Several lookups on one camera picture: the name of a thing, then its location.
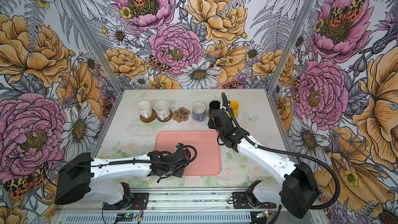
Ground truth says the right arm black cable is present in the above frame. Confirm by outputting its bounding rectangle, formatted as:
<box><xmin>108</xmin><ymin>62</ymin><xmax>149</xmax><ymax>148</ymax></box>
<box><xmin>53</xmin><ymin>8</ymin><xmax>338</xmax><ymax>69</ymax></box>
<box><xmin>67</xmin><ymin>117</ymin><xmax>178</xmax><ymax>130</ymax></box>
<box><xmin>221</xmin><ymin>92</ymin><xmax>341</xmax><ymax>224</ymax></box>

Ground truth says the dark brown round coaster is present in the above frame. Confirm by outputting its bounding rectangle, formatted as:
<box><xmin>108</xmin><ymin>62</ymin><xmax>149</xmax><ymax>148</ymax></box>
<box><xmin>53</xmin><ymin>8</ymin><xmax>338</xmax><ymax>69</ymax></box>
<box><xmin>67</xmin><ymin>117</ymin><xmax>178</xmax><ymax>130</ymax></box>
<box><xmin>157</xmin><ymin>110</ymin><xmax>173</xmax><ymax>122</ymax></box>

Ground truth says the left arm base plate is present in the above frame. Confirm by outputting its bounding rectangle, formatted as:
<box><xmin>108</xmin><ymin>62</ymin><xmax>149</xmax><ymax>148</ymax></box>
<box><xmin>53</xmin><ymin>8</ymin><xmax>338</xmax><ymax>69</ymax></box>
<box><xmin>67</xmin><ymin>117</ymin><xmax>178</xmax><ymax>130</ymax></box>
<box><xmin>103</xmin><ymin>193</ymin><xmax>149</xmax><ymax>211</ymax></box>

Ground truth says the brown paw shaped coaster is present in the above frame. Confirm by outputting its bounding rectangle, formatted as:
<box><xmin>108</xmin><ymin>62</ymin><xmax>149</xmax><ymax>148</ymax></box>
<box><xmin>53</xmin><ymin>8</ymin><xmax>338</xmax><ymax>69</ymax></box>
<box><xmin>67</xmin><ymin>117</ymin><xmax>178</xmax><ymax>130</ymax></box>
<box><xmin>172</xmin><ymin>107</ymin><xmax>191</xmax><ymax>123</ymax></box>

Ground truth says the black mug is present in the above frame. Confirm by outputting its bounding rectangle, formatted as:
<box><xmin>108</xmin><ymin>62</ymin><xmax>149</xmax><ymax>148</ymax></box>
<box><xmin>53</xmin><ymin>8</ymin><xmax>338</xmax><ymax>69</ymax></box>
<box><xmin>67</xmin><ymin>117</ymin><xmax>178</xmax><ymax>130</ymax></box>
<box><xmin>209</xmin><ymin>101</ymin><xmax>221</xmax><ymax>116</ymax></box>

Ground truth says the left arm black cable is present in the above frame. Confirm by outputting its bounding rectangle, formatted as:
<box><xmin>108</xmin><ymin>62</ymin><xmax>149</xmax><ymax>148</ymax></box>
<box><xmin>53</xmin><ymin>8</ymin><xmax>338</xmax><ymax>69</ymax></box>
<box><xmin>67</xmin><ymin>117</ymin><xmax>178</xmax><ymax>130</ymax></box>
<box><xmin>46</xmin><ymin>144</ymin><xmax>198</xmax><ymax>187</ymax></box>

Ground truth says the white lavender mug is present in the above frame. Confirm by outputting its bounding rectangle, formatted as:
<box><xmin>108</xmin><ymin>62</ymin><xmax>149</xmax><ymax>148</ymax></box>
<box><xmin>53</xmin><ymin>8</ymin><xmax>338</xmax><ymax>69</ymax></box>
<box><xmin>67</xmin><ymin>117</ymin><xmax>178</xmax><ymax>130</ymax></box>
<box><xmin>192</xmin><ymin>103</ymin><xmax>206</xmax><ymax>122</ymax></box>

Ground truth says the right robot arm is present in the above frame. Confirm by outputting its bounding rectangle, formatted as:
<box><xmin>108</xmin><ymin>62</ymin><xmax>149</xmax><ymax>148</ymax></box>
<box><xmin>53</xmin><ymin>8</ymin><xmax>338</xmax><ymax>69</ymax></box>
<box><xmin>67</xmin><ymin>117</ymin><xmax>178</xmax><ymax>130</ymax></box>
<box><xmin>208</xmin><ymin>110</ymin><xmax>320</xmax><ymax>219</ymax></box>

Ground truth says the red inside mug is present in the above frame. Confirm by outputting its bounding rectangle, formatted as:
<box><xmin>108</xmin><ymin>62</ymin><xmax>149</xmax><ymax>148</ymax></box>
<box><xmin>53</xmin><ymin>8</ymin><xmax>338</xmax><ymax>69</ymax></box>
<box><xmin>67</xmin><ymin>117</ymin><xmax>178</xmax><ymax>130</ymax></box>
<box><xmin>182</xmin><ymin>148</ymin><xmax>192</xmax><ymax>161</ymax></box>

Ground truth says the circuit board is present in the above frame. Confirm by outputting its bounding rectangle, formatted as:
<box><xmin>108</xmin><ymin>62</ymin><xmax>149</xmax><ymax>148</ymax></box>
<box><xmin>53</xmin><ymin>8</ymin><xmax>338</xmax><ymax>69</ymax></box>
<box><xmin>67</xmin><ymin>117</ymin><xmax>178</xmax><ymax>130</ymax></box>
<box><xmin>114</xmin><ymin>213</ymin><xmax>142</xmax><ymax>224</ymax></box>
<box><xmin>256</xmin><ymin>210</ymin><xmax>269</xmax><ymax>218</ymax></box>

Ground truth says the yellow mug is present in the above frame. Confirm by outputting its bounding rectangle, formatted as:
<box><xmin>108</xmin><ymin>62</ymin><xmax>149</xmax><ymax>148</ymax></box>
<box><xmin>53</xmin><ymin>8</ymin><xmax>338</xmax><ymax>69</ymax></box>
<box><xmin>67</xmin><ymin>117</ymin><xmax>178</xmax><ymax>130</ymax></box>
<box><xmin>230</xmin><ymin>101</ymin><xmax>239</xmax><ymax>118</ymax></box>

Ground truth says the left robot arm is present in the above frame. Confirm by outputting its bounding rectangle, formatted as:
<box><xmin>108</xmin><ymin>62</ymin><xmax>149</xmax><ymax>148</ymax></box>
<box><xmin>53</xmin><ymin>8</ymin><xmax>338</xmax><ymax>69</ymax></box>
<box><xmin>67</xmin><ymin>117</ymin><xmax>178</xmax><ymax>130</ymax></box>
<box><xmin>55</xmin><ymin>145</ymin><xmax>197</xmax><ymax>207</ymax></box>

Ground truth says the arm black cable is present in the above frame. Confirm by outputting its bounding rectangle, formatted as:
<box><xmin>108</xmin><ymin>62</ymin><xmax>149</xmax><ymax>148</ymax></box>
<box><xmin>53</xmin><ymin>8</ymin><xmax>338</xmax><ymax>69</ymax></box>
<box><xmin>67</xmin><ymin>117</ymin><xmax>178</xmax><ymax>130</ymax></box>
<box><xmin>46</xmin><ymin>144</ymin><xmax>198</xmax><ymax>187</ymax></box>
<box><xmin>221</xmin><ymin>92</ymin><xmax>341</xmax><ymax>224</ymax></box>

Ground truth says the aluminium front rail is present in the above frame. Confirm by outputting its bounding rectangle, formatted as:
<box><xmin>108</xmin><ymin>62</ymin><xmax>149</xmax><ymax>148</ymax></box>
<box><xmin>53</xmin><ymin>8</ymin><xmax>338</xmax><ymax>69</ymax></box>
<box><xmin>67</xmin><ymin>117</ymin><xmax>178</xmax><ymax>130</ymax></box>
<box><xmin>55</xmin><ymin>188</ymin><xmax>324</xmax><ymax>215</ymax></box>

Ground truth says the right circuit board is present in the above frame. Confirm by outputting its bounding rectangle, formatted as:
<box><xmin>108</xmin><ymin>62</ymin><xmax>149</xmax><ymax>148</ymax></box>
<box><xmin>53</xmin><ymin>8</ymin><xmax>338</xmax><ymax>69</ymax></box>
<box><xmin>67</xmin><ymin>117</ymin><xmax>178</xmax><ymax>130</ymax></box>
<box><xmin>256</xmin><ymin>210</ymin><xmax>269</xmax><ymax>218</ymax></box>

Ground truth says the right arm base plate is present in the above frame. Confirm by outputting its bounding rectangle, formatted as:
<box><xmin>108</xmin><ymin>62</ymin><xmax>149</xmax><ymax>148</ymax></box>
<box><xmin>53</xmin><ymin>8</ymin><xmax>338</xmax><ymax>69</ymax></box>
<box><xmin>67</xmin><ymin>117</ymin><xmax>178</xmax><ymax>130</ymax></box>
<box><xmin>228</xmin><ymin>191</ymin><xmax>277</xmax><ymax>209</ymax></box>

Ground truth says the pink silicone tray mat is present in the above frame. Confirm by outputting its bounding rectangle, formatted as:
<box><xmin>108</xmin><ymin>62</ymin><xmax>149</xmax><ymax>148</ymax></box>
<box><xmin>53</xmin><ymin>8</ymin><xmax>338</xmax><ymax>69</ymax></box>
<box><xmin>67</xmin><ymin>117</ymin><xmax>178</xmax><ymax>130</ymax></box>
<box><xmin>154</xmin><ymin>131</ymin><xmax>221</xmax><ymax>176</ymax></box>

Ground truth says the left circuit board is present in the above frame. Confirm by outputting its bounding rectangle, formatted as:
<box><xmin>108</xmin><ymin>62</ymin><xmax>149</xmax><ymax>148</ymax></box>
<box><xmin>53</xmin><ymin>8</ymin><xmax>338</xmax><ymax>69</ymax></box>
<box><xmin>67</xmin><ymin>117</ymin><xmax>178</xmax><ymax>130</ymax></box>
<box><xmin>114</xmin><ymin>213</ymin><xmax>142</xmax><ymax>224</ymax></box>

